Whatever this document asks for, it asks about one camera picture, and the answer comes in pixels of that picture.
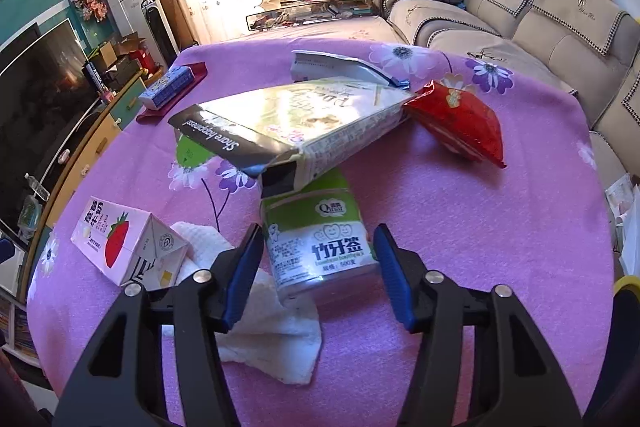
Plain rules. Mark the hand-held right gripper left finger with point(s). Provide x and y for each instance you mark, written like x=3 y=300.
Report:
x=242 y=277

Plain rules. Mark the blue tissue box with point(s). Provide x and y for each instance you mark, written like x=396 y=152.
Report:
x=165 y=88

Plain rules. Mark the glass coffee table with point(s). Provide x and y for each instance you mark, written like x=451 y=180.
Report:
x=310 y=9

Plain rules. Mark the white paper towel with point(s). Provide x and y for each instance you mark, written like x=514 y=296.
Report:
x=280 y=347

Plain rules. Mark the dark red tray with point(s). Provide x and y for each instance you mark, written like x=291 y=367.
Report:
x=195 y=74

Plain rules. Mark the low shelf of books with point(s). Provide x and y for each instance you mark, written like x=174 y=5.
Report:
x=20 y=332

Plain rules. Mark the clear water bottle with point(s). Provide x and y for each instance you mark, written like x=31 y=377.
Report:
x=37 y=188

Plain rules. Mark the purple floral tablecloth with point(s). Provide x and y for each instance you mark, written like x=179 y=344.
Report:
x=475 y=232

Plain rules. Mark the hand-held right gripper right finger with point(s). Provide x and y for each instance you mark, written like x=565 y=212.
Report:
x=392 y=277

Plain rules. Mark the red snack packet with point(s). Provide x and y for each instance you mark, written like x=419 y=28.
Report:
x=460 y=127

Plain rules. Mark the green white toothpick canister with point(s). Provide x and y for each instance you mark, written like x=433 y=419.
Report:
x=315 y=247

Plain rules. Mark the yellow rimmed trash bin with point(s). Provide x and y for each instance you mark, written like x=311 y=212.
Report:
x=627 y=292

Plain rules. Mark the black television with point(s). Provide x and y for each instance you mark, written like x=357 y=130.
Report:
x=40 y=107

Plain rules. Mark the beige sofa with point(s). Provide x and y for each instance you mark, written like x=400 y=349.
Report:
x=525 y=42

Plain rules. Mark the open cardboard boxes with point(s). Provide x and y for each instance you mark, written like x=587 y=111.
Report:
x=120 y=59

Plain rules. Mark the pink strawberry milk carton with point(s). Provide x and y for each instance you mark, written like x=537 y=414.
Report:
x=115 y=237

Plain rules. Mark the white tower fan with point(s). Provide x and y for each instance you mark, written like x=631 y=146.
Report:
x=160 y=32

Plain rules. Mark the loose white papers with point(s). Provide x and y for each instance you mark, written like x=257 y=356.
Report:
x=622 y=207

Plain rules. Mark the green white biscuit box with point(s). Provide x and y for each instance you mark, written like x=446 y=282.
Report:
x=310 y=127

